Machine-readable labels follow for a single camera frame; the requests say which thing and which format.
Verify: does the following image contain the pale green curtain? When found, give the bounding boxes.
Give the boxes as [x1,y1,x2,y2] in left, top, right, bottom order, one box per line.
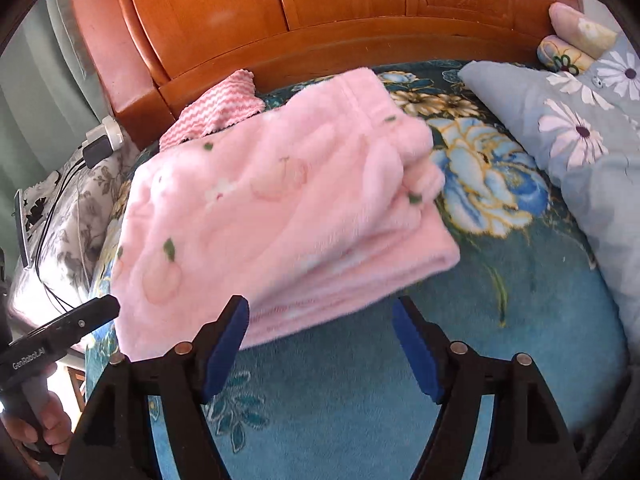
[0,0,116,201]

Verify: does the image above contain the person's left hand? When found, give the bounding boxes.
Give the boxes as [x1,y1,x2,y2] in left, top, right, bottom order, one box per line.
[2,361,75,456]

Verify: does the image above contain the carved wooden headboard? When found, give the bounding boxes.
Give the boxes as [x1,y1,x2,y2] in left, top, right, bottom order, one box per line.
[70,0,586,148]

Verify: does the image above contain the black cable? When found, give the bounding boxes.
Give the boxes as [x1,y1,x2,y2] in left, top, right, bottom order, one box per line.
[30,160,93,316]

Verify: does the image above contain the pink floral pillow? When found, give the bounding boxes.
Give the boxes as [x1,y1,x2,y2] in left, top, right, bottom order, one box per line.
[548,2,621,58]

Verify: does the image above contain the pink fleece pants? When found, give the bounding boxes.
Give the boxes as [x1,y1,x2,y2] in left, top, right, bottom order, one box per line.
[109,67,462,363]

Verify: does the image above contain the grey daisy print quilt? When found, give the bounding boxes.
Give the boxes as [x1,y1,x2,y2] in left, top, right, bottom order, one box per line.
[457,32,640,346]

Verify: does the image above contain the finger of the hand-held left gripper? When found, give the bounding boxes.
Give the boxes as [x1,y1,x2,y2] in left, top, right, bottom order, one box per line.
[59,295,122,344]

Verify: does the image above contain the black charger plug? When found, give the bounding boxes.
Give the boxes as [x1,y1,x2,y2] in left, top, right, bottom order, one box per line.
[81,137,115,168]

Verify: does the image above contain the blue floral bed sheet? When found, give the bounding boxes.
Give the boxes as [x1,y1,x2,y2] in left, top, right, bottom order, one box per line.
[84,60,631,480]

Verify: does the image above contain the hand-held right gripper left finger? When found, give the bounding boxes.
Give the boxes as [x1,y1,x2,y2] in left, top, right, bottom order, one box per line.
[59,295,251,480]

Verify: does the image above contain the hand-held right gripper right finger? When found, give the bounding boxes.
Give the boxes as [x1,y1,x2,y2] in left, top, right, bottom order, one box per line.
[391,296,583,480]

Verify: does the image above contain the yellow floral pillow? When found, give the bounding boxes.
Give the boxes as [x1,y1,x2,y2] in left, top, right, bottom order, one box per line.
[537,35,596,73]

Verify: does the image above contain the white plug adapter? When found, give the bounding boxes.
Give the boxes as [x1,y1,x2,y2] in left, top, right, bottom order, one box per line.
[85,116,125,153]

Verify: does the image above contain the pink white striped cloth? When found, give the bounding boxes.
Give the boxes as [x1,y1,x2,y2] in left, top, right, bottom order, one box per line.
[159,70,266,152]

